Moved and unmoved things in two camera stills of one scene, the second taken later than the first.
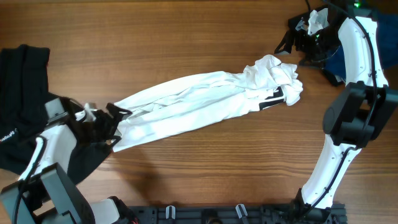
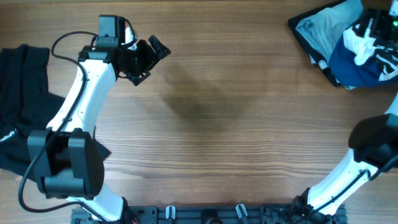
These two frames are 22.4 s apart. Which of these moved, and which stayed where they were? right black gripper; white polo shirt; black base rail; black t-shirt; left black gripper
Moved: right black gripper; white polo shirt; left black gripper
Stayed: black base rail; black t-shirt
